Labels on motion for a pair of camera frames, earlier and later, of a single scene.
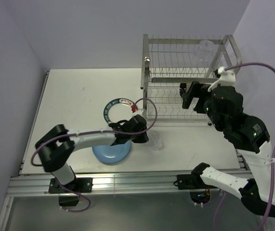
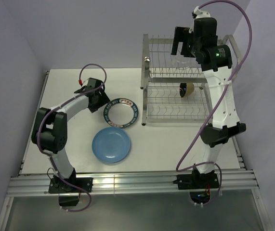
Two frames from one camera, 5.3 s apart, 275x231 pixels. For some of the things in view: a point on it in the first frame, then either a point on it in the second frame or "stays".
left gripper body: x=139 y=137 -> x=101 y=99
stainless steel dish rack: x=168 y=60 stays
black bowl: x=182 y=89 stays
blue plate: x=112 y=153 stays
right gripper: x=196 y=89 -> x=182 y=34
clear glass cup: x=154 y=141 -> x=180 y=62
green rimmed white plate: x=118 y=109 stays
